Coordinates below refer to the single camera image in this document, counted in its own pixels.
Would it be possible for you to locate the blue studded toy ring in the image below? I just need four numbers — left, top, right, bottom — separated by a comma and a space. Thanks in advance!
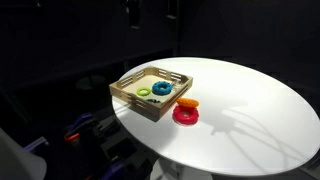
151, 80, 174, 96

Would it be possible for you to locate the light wooden slatted tray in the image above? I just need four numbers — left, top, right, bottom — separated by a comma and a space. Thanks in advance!
108, 65, 194, 123

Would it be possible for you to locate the small clear plastic object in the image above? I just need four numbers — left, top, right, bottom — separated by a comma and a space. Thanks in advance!
170, 79, 184, 89

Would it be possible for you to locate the white rounded object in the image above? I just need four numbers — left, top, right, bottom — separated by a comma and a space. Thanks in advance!
0, 128, 48, 180

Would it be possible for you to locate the lime green toy ring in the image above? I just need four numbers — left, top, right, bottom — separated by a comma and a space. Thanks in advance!
136, 86, 152, 98

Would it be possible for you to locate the orange studded toy ring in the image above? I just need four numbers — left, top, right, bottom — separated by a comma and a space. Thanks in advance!
176, 96, 200, 109

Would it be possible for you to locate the red studded toy ring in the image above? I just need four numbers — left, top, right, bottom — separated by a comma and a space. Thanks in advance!
172, 105, 200, 126

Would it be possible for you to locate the white table pedestal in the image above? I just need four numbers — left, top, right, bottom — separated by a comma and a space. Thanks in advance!
149, 156, 214, 180

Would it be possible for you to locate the blue handled clamp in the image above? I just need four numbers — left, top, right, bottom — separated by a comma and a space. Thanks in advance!
66, 112, 94, 133

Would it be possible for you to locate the purple handled clamp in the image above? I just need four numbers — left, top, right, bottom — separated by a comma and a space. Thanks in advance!
99, 159, 128, 180

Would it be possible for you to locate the orange handled clamp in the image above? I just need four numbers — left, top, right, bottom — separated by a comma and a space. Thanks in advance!
63, 132, 81, 143

